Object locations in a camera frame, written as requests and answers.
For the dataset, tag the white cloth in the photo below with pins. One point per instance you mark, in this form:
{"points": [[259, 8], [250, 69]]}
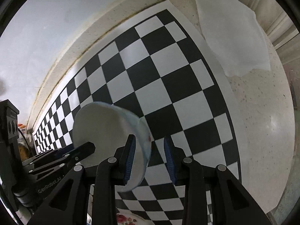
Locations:
{"points": [[229, 32]]}

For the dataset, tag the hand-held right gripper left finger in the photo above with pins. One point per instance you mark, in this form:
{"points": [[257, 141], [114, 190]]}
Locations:
{"points": [[130, 160]]}

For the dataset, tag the white bowl with small print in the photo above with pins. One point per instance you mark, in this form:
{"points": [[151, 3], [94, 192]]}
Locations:
{"points": [[100, 126]]}

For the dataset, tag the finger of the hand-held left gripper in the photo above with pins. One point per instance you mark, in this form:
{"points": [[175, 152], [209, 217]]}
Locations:
{"points": [[79, 151], [44, 155]]}

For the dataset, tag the black white checkered mat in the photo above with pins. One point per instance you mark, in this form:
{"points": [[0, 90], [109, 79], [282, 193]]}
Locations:
{"points": [[164, 86]]}

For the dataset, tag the white plate with pink flowers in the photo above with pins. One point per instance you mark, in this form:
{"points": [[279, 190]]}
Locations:
{"points": [[126, 219]]}

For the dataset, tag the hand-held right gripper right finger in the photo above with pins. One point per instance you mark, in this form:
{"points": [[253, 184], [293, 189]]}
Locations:
{"points": [[169, 163]]}

